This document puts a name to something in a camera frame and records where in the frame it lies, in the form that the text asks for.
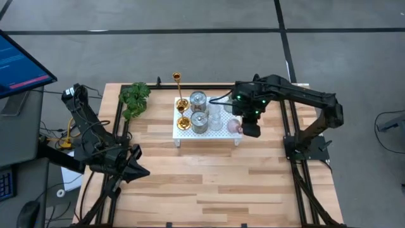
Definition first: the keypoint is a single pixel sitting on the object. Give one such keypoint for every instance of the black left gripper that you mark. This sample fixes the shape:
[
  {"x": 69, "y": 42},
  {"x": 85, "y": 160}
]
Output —
[{"x": 121, "y": 161}]

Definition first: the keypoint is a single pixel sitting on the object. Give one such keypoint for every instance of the black desk support bar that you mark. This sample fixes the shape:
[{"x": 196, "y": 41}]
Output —
[{"x": 63, "y": 160}]

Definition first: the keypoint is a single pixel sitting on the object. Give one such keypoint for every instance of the pink glass candle holder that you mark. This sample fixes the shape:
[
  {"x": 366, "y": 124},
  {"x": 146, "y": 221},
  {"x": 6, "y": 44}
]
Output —
[{"x": 233, "y": 126}]

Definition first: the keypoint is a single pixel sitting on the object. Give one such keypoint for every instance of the black computer mouse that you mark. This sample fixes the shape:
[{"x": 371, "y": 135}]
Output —
[{"x": 28, "y": 215}]

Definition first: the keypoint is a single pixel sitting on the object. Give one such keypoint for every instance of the white paper sheet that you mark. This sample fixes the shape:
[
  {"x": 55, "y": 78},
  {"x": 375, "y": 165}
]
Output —
[{"x": 71, "y": 180}]

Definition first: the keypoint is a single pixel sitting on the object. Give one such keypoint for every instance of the green potted plant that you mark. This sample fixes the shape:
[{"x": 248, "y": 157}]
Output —
[{"x": 136, "y": 99}]

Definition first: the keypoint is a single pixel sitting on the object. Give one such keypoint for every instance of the grey desk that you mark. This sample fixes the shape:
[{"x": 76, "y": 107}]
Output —
[{"x": 22, "y": 139}]

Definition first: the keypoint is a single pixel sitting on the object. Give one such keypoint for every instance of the white perforated metal shelf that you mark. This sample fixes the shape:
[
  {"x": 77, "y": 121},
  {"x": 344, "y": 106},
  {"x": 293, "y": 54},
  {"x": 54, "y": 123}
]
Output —
[{"x": 221, "y": 135}]

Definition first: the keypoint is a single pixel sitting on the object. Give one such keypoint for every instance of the short gold candlestick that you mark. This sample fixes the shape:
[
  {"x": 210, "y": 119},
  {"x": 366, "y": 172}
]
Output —
[{"x": 183, "y": 123}]

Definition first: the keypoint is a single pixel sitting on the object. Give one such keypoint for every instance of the grey chair leg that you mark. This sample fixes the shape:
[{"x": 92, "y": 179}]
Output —
[{"x": 392, "y": 123}]

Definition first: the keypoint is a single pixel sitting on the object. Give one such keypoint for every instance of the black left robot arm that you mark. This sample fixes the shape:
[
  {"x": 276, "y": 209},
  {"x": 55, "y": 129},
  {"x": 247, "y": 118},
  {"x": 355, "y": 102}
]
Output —
[{"x": 83, "y": 118}]

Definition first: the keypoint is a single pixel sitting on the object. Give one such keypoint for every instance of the white tape roll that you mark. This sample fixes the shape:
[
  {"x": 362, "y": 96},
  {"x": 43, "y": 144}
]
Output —
[{"x": 57, "y": 193}]

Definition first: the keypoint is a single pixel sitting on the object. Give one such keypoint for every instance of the green glass candle holder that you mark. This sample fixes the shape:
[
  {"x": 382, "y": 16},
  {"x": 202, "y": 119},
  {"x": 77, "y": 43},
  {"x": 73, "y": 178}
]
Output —
[{"x": 228, "y": 108}]

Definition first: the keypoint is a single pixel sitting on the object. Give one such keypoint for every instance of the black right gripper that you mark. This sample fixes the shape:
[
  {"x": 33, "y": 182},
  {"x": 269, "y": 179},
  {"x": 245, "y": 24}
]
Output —
[{"x": 251, "y": 101}]

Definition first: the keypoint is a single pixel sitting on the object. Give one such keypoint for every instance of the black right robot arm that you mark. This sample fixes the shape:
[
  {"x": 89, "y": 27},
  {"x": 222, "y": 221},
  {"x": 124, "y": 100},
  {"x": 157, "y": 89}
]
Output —
[{"x": 303, "y": 93}]

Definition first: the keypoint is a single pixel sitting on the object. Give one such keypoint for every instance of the computer monitor with blue screen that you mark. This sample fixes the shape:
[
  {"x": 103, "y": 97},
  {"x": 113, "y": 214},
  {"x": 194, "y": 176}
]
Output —
[{"x": 19, "y": 66}]

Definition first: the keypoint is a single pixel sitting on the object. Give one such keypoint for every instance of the tall gold candlestick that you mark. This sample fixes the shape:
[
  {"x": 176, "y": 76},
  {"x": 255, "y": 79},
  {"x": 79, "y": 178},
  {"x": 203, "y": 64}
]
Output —
[{"x": 182, "y": 104}]

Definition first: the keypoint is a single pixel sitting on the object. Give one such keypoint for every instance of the black computer keyboard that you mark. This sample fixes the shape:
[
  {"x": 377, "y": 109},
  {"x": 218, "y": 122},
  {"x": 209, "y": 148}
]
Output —
[{"x": 6, "y": 187}]

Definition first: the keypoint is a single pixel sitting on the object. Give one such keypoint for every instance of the black aluminium table frame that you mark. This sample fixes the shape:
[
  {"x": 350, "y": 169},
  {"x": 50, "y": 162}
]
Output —
[{"x": 205, "y": 86}]

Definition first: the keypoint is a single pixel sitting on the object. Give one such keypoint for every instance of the grey monitor stand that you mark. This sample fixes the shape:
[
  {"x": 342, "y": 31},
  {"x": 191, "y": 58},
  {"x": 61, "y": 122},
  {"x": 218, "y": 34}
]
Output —
[{"x": 14, "y": 104}]

